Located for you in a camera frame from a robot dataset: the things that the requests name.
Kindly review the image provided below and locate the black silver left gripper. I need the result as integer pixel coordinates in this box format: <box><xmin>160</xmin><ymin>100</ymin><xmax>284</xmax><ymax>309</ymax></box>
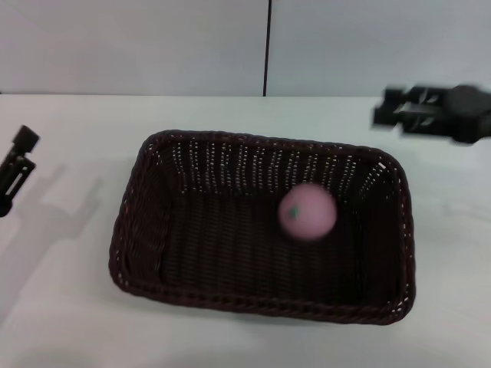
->
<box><xmin>0</xmin><ymin>124</ymin><xmax>41</xmax><ymax>219</ymax></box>

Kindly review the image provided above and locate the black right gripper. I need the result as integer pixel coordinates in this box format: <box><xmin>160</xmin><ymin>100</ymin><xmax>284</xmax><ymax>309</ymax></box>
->
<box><xmin>370</xmin><ymin>82</ymin><xmax>491</xmax><ymax>146</ymax></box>

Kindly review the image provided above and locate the pink toy peach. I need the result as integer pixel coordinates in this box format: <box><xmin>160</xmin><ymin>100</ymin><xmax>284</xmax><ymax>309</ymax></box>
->
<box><xmin>277</xmin><ymin>182</ymin><xmax>339</xmax><ymax>242</ymax></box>

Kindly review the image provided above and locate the dark brown woven basket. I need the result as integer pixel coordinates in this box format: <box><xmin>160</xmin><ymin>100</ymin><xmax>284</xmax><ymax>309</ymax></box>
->
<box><xmin>107</xmin><ymin>129</ymin><xmax>417</xmax><ymax>327</ymax></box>

